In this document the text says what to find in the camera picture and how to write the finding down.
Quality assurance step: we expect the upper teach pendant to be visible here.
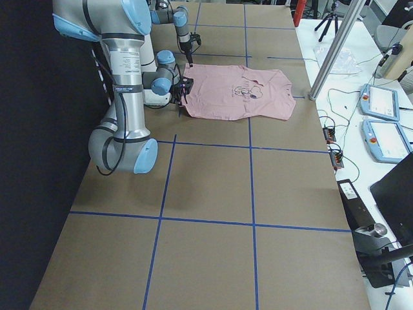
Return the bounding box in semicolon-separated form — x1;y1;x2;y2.
359;84;400;121

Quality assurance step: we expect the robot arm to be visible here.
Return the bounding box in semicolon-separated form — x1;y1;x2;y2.
53;1;196;176
150;1;199;67

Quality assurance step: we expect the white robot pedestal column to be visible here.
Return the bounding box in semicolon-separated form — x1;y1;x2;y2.
140;34;171;108

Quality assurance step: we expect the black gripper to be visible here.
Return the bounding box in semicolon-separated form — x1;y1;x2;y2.
179;41;194;68
170;82;186;117

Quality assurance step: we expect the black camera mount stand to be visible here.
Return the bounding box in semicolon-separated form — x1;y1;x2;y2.
337;179;412;288

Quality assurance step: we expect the black camera tripod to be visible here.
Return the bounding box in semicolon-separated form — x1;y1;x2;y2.
314;0;338;42

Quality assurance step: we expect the upper orange circuit board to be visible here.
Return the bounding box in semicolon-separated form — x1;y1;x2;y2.
323;127;336;144

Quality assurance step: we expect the lower teach pendant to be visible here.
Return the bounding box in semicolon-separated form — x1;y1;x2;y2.
361;119;412;164

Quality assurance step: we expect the beige board with clamp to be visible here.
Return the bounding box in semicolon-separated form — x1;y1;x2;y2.
374;19;413;81

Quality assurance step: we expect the black laptop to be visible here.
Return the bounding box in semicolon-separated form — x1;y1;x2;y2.
370;154;413;245

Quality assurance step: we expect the orange circuit board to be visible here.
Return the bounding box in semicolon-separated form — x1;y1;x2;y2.
323;127;336;144
329;149;344;171

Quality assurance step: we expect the teach pendant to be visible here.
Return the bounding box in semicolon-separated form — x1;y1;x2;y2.
361;119;412;164
359;84;400;121

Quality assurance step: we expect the plastic bag on table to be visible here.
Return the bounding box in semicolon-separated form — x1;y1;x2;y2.
314;45;361;75

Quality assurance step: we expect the lower orange circuit board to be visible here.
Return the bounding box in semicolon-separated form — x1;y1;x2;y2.
329;149;344;171

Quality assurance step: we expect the pink Snoopy t-shirt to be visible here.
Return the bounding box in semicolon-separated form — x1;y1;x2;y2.
183;64;296;121

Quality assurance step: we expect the aluminium frame post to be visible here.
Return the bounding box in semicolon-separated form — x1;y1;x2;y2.
308;0;365;101

